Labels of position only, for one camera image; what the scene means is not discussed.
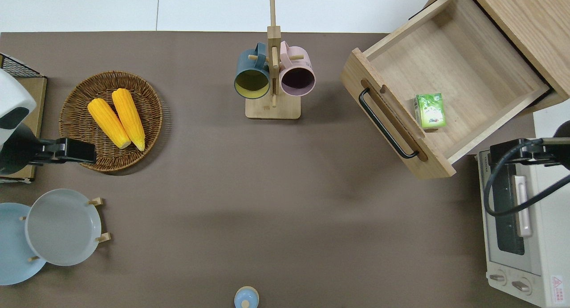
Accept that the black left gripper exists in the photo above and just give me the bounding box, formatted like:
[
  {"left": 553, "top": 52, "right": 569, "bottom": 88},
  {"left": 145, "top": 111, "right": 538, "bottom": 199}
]
[{"left": 0, "top": 123, "right": 97, "bottom": 175}]

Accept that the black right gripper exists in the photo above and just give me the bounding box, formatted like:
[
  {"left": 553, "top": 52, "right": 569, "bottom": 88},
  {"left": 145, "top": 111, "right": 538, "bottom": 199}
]
[{"left": 490, "top": 121, "right": 570, "bottom": 171}]

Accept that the light wooden drawer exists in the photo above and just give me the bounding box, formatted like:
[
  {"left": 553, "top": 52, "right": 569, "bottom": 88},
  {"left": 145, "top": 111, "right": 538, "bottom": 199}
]
[{"left": 341, "top": 0, "right": 550, "bottom": 179}]

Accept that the black metal drawer handle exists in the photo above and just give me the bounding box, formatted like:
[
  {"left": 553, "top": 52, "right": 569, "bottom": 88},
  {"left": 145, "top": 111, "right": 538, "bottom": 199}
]
[{"left": 359, "top": 88, "right": 419, "bottom": 159}]

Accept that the yellow corn cob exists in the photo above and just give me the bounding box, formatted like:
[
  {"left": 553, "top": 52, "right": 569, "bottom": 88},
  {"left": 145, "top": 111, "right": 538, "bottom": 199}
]
[
  {"left": 111, "top": 88, "right": 146, "bottom": 151},
  {"left": 87, "top": 98, "right": 132, "bottom": 149}
]

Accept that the round brown wicker tray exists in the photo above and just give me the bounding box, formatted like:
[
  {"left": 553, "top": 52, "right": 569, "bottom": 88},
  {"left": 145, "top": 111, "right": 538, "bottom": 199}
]
[{"left": 59, "top": 71, "right": 163, "bottom": 172}]

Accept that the grey plate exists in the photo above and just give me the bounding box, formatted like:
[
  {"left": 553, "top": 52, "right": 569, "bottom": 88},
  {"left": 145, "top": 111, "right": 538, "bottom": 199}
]
[{"left": 24, "top": 189, "right": 102, "bottom": 267}]

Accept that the white toaster oven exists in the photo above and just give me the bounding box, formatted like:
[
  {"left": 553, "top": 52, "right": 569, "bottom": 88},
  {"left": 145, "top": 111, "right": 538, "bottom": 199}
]
[{"left": 476, "top": 148, "right": 570, "bottom": 308}]

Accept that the wooden plate rack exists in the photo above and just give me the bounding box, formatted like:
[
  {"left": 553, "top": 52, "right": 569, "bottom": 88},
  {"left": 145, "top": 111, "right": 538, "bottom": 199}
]
[{"left": 19, "top": 198, "right": 111, "bottom": 262}]

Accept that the small green carton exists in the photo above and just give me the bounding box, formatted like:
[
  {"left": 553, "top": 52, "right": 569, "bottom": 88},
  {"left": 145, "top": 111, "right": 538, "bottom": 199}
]
[{"left": 414, "top": 93, "right": 447, "bottom": 130}]

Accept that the light blue plate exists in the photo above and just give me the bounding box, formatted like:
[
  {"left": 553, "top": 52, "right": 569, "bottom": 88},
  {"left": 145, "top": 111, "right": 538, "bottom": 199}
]
[{"left": 0, "top": 203, "right": 47, "bottom": 285}]

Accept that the light wooden cabinet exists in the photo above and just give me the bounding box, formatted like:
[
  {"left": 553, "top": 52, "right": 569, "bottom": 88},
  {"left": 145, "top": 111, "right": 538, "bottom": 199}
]
[{"left": 410, "top": 0, "right": 570, "bottom": 113}]

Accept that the dark blue mug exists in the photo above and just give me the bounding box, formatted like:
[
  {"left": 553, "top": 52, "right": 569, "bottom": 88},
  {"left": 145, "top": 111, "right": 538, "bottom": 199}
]
[{"left": 234, "top": 42, "right": 271, "bottom": 99}]

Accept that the brown table mat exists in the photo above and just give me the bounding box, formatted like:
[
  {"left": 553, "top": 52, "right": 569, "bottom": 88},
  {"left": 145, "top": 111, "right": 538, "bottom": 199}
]
[{"left": 0, "top": 31, "right": 537, "bottom": 308}]

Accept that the wooden mug tree stand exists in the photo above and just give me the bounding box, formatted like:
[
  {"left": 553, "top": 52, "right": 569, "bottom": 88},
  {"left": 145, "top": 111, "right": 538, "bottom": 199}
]
[{"left": 245, "top": 0, "right": 302, "bottom": 120}]

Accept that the small blue bell button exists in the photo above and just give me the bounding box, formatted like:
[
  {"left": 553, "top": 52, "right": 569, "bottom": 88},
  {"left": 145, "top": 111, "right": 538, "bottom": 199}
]
[{"left": 234, "top": 286, "right": 260, "bottom": 308}]

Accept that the pink mug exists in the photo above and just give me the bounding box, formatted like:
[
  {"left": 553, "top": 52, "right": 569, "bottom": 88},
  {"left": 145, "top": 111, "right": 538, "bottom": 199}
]
[{"left": 279, "top": 41, "right": 316, "bottom": 97}]

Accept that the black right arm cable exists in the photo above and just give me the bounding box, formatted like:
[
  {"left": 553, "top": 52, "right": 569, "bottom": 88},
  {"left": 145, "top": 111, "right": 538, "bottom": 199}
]
[{"left": 484, "top": 139, "right": 570, "bottom": 217}]

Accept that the wire grid box wooden shelf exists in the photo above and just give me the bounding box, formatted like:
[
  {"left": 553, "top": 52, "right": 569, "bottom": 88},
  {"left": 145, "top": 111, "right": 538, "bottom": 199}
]
[{"left": 0, "top": 53, "right": 48, "bottom": 184}]

